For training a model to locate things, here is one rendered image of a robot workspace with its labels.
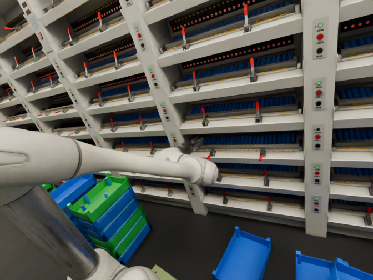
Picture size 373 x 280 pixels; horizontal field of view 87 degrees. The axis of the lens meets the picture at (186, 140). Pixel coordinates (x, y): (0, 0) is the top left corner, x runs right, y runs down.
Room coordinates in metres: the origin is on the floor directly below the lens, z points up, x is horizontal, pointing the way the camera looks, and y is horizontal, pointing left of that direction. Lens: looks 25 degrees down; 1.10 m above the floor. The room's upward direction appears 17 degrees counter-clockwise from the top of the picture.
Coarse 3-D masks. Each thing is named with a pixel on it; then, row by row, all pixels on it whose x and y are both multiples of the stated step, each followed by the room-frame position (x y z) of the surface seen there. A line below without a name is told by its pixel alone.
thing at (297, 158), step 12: (300, 132) 0.84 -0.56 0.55; (300, 144) 0.75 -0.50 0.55; (204, 156) 0.97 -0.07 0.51; (216, 156) 0.93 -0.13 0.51; (228, 156) 0.90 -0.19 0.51; (240, 156) 0.86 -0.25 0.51; (252, 156) 0.83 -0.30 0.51; (276, 156) 0.77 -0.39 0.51; (288, 156) 0.75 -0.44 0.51; (300, 156) 0.72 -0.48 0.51
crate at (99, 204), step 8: (104, 184) 1.15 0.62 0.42; (112, 184) 1.14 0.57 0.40; (120, 184) 1.11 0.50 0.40; (128, 184) 1.06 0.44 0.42; (88, 192) 1.06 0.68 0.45; (96, 192) 1.09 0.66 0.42; (104, 192) 1.08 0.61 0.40; (112, 192) 1.05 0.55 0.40; (120, 192) 1.01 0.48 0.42; (80, 200) 1.01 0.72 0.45; (96, 200) 1.02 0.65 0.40; (104, 200) 0.92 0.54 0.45; (112, 200) 0.95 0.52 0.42; (72, 208) 0.95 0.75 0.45; (80, 208) 0.99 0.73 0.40; (88, 208) 0.97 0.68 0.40; (96, 208) 0.87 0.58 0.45; (104, 208) 0.90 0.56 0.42; (80, 216) 0.89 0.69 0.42; (88, 216) 0.83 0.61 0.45; (96, 216) 0.86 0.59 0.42
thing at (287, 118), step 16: (240, 96) 1.00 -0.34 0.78; (256, 96) 0.95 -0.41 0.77; (272, 96) 0.90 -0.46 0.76; (288, 96) 0.86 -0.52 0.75; (192, 112) 1.09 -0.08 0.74; (208, 112) 1.02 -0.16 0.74; (224, 112) 0.95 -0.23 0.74; (240, 112) 0.90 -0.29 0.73; (256, 112) 0.82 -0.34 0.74; (272, 112) 0.83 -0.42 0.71; (288, 112) 0.78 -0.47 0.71; (192, 128) 0.98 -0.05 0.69; (208, 128) 0.93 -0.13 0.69; (224, 128) 0.89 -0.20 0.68; (240, 128) 0.84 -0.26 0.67; (256, 128) 0.80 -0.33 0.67; (272, 128) 0.77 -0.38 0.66; (288, 128) 0.74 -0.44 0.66
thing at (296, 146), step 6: (240, 144) 0.91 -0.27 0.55; (246, 144) 0.89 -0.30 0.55; (252, 144) 0.88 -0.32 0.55; (258, 144) 0.86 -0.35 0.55; (264, 144) 0.84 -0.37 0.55; (270, 144) 0.83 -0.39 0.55; (276, 144) 0.81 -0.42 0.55; (282, 144) 0.80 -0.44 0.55; (288, 144) 0.78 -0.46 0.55; (294, 144) 0.77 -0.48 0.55; (240, 150) 0.89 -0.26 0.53; (252, 150) 0.86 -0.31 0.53
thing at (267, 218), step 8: (144, 200) 1.39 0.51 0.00; (152, 200) 1.34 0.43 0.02; (160, 200) 1.29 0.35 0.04; (168, 200) 1.24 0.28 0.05; (208, 208) 1.06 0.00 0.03; (216, 208) 1.02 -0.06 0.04; (240, 216) 0.93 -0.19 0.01; (248, 216) 0.90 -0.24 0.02; (256, 216) 0.87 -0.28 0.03; (264, 216) 0.85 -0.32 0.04; (288, 224) 0.78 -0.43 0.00; (296, 224) 0.75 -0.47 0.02; (304, 224) 0.73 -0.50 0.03; (336, 232) 0.65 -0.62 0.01; (344, 232) 0.63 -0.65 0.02; (352, 232) 0.61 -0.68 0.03; (360, 232) 0.60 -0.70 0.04; (368, 232) 0.58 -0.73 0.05
